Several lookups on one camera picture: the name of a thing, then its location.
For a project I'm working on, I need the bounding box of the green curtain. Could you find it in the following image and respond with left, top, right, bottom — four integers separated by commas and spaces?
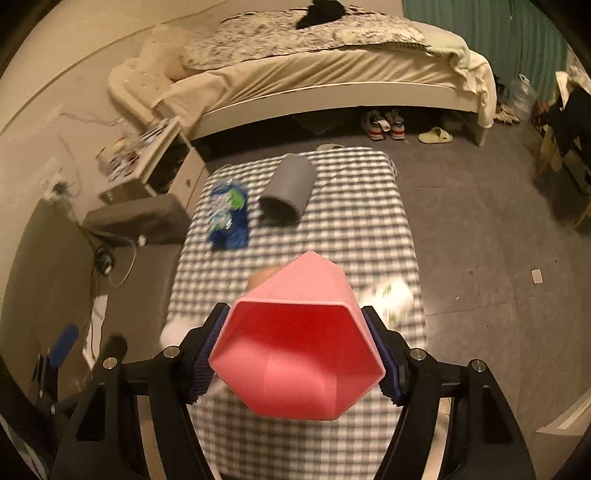
403, 0, 567, 101

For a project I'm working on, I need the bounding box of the black garment on bed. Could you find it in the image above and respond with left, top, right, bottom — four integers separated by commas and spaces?
295, 0, 346, 29

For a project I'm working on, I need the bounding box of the dark grey floor cushion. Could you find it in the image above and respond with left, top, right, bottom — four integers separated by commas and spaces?
83, 194, 190, 244

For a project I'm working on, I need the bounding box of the clear water jug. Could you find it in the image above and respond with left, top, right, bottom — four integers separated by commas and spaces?
509, 74, 536, 120

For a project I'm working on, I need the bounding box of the white paper scrap on floor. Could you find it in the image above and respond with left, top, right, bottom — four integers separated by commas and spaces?
531, 268, 544, 285

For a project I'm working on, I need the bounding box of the grey white checkered tablecloth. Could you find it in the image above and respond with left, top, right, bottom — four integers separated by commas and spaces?
163, 146, 429, 480

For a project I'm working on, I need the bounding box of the brown cylindrical cup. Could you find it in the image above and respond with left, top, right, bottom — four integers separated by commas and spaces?
246, 264, 284, 291

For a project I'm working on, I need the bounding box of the sneaker under bed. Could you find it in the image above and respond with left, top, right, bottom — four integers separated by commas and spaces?
361, 110, 391, 141
385, 109, 406, 141

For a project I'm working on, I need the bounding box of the floral patterned duvet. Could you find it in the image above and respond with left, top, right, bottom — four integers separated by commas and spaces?
180, 6, 429, 72

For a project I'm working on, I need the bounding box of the right sneaker under bed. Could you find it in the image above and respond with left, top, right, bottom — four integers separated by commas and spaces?
385, 109, 406, 141

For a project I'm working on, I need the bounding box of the pink hexagonal plastic cup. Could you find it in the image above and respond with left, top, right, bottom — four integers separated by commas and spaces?
209, 251, 385, 421

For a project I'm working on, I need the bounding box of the plain white cup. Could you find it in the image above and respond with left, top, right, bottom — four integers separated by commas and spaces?
158, 315, 201, 350

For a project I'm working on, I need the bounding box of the white floral print cup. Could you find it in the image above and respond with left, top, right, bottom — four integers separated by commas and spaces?
358, 276, 415, 330

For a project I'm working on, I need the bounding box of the white bedside nightstand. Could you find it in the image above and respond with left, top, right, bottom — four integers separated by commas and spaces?
95, 118, 208, 215

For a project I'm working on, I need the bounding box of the pale green slipper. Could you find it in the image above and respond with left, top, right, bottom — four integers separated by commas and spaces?
417, 127, 453, 145

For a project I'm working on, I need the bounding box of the left sneaker under bed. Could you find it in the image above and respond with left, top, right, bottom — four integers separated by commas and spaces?
361, 110, 391, 141

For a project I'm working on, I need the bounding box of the wooden chair with clothes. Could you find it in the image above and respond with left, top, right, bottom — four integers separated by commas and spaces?
532, 66, 590, 229

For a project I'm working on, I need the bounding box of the cream pillow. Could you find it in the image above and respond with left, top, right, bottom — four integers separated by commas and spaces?
136, 24, 202, 81

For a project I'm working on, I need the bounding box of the cream bed with mattress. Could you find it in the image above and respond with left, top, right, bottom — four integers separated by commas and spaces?
107, 17, 497, 140

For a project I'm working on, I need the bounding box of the grey cylindrical cup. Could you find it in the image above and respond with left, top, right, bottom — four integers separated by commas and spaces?
259, 154, 318, 225

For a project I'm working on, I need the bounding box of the blue green snack packet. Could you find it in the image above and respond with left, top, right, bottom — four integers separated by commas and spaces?
207, 179, 249, 250

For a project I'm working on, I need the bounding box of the wall power strip with cables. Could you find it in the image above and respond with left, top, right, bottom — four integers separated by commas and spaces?
42, 171, 82, 203

